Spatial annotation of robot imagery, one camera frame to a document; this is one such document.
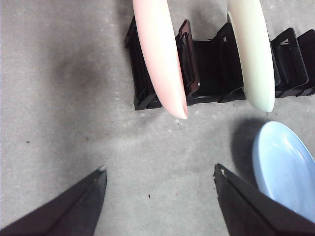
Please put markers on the blue plate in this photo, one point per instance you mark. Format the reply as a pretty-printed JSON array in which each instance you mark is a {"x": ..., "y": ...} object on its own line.
[{"x": 283, "y": 159}]

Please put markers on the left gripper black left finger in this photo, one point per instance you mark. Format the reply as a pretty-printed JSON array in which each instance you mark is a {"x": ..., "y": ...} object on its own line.
[{"x": 73, "y": 209}]

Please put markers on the black plastic dish rack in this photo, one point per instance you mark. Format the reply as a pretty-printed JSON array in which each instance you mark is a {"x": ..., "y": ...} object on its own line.
[{"x": 211, "y": 68}]

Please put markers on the green plate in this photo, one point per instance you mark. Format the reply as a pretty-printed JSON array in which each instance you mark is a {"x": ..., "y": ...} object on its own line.
[{"x": 256, "y": 61}]

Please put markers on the pink plate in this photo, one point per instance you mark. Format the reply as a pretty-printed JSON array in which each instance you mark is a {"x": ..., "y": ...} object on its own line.
[{"x": 160, "y": 61}]

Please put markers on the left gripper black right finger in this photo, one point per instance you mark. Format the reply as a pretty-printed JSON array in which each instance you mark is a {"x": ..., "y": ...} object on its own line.
[{"x": 246, "y": 209}]

